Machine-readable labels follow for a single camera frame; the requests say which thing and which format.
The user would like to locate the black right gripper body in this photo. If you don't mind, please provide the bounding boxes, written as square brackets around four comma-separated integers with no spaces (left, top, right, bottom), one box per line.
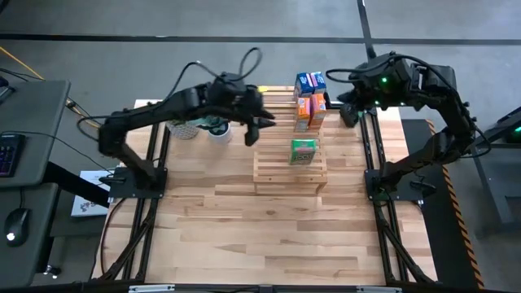
[350,71,383,111]

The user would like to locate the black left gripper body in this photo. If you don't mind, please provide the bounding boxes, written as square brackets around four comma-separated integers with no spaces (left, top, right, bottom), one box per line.
[221,72,265,121]

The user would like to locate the orange cereal box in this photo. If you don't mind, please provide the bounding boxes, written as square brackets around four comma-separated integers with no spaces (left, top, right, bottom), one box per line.
[309,93,328,130]
[293,96,313,133]

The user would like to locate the blue cereal box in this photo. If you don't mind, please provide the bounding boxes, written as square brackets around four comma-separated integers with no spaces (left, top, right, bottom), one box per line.
[293,72,315,98]
[309,71,328,95]

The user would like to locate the green cereal box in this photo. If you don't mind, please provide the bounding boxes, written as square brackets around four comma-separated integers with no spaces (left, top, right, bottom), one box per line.
[288,138,317,166]

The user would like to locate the wooden slatted shelf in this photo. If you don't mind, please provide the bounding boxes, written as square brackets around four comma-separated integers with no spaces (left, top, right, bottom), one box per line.
[252,85,329,195]

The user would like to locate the white plant pot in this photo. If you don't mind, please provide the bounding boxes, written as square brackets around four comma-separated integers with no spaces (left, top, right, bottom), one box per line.
[207,121,232,145]

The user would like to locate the yellow black hazard tape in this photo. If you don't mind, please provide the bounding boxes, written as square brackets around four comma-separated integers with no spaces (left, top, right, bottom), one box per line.
[425,118,485,289]

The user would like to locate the black floor mat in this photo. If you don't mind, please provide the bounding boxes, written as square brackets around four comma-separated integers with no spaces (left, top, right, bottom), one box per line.
[401,117,484,290]

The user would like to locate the dark grey neighbouring table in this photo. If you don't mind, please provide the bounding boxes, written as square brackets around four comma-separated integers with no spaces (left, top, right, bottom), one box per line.
[474,106,521,239]

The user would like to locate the white booklet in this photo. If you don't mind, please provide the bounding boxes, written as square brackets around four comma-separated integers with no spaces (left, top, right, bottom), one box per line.
[71,169,113,217]

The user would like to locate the black desk leg bar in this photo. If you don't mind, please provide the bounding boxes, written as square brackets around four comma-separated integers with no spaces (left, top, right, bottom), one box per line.
[43,161,112,208]

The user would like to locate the grey desk top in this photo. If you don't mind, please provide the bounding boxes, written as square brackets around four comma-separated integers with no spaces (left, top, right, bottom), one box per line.
[0,80,71,188]
[0,182,60,288]

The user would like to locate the desk caster wheel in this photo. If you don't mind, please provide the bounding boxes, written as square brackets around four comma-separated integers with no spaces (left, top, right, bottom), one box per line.
[43,264,63,280]

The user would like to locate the black keyboard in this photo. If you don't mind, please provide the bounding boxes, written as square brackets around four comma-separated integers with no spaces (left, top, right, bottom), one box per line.
[0,133,26,178]

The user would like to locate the black computer mouse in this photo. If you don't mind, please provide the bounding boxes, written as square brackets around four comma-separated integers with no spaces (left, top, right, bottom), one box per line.
[2,208,32,247]

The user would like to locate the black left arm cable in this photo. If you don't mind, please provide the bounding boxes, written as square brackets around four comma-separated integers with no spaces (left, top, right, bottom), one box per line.
[162,46,264,103]

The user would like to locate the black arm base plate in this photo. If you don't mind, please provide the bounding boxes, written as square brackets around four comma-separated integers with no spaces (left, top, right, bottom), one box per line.
[364,167,425,203]
[107,167,169,199]

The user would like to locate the black aluminium side frame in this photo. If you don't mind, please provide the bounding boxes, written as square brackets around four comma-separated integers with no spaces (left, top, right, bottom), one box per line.
[96,121,172,282]
[360,106,436,286]

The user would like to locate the silver metal bracket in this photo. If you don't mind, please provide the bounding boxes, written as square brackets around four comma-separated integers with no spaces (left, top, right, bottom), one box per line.
[128,284,176,293]
[356,286,402,293]

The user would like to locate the black keyboard cable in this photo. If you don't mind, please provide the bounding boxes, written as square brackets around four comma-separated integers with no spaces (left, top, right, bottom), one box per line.
[0,129,115,174]

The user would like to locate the yellow cable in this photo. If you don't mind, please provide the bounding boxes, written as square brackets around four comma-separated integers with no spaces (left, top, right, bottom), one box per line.
[0,46,103,128]

